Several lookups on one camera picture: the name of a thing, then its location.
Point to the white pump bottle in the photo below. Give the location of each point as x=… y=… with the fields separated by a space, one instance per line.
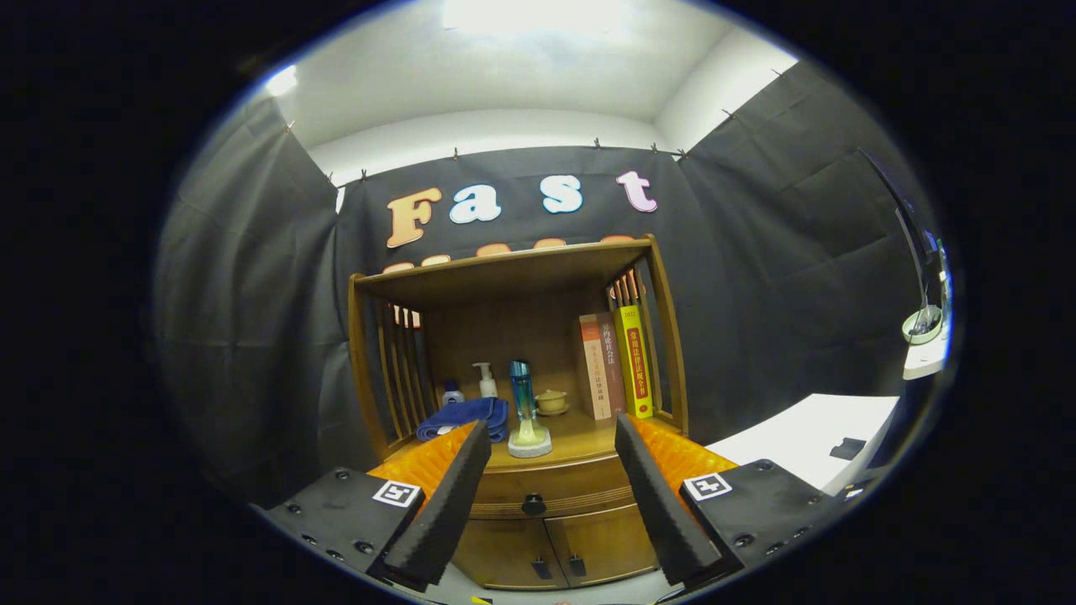
x=487 y=388

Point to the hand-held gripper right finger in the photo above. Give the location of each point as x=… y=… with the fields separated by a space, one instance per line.
x=660 y=512

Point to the wooden countertop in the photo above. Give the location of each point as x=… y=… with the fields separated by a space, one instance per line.
x=580 y=437

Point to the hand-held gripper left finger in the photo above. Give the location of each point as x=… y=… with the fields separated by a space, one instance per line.
x=445 y=504

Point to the ceiling light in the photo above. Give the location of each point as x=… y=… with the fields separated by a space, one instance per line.
x=282 y=81

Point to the small black box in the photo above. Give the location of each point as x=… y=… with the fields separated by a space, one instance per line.
x=847 y=448

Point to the beige lidded teacup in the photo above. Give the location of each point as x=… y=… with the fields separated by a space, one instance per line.
x=552 y=403

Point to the pale green scrub brush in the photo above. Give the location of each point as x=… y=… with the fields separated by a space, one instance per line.
x=530 y=441

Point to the white shelf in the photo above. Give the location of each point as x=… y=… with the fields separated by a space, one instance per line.
x=925 y=363

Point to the wooden cabinet door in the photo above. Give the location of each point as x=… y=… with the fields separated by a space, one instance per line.
x=496 y=555
x=605 y=538

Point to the wooden drawer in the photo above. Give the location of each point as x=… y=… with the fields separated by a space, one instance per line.
x=572 y=486

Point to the small white blue-capped bottle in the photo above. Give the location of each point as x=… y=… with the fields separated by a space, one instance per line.
x=452 y=397

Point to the yellow book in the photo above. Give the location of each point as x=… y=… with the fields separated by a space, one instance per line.
x=633 y=361

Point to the brown book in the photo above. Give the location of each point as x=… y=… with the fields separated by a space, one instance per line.
x=614 y=361

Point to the blue folded towel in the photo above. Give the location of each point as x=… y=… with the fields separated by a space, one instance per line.
x=462 y=416

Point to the wooden cabinet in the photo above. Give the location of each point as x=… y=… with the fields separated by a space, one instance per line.
x=504 y=273

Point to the black drawer knob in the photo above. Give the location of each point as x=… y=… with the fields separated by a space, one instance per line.
x=534 y=504

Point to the beige book with orange band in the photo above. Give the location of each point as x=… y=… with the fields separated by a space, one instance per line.
x=595 y=370

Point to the blue glass bottle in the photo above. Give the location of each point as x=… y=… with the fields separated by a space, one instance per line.
x=522 y=391

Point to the black monitor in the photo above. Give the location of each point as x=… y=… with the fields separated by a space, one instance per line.
x=916 y=239

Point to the white table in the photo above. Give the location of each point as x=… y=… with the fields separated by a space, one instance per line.
x=799 y=437

